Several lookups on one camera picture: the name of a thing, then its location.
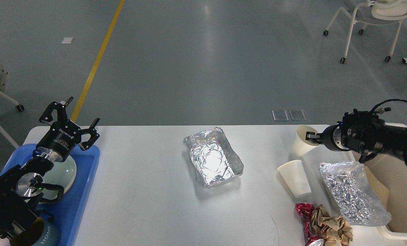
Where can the large brown paper bag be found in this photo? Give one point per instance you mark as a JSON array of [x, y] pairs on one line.
[[381, 191]]

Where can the dark green mug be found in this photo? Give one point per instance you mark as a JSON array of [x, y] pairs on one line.
[[42, 232]]

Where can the blue plastic tray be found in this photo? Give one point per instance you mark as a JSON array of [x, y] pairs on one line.
[[69, 211]]

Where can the left floor outlet plate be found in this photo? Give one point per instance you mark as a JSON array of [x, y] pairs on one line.
[[280, 115]]

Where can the lying white paper cup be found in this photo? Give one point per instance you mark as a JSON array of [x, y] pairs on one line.
[[295, 177]]

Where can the white chair on casters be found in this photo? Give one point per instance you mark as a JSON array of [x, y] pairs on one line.
[[371, 13]]

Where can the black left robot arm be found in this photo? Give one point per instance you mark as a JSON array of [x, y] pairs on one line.
[[22, 188]]

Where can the beige plastic bin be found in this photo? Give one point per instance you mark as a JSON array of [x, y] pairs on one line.
[[392, 172]]

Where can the crumpled brown paper ball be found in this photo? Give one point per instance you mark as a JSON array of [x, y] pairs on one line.
[[336, 231]]

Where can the pink ribbed mug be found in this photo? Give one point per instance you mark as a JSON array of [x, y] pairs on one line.
[[5, 242]]

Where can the floor outlet plate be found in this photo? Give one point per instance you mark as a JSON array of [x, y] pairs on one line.
[[297, 114], [280, 115]]

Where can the right floor outlet plate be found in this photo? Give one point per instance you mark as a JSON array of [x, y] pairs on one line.
[[297, 114]]

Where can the pink plate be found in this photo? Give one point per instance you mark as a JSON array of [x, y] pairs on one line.
[[70, 186]]

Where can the red white crushed can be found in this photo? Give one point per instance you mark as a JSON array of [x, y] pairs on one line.
[[305, 211]]

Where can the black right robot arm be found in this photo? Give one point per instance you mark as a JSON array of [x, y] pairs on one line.
[[363, 132]]

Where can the white paper cup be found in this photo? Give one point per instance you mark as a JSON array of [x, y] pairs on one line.
[[300, 145], [295, 177]]

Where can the crumpled foil tray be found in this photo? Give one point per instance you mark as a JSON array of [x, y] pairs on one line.
[[347, 184]]

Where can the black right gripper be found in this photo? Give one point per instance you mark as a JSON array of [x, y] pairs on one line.
[[330, 137]]

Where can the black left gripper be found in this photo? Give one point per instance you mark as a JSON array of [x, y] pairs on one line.
[[60, 140]]

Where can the light green plate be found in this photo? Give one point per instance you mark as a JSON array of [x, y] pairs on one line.
[[66, 170]]

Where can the aluminium foil tray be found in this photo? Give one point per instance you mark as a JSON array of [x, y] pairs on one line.
[[215, 162]]

